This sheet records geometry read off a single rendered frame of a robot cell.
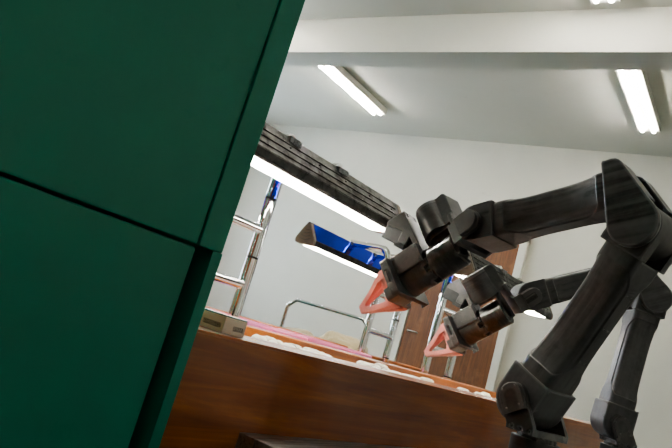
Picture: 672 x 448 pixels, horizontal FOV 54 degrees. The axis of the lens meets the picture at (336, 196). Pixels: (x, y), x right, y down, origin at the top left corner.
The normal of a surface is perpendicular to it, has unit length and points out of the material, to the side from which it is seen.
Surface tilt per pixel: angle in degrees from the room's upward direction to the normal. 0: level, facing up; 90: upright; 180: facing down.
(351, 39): 90
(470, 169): 90
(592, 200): 96
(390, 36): 90
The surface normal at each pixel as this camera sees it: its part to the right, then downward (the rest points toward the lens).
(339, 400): 0.76, 0.10
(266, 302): -0.51, -0.32
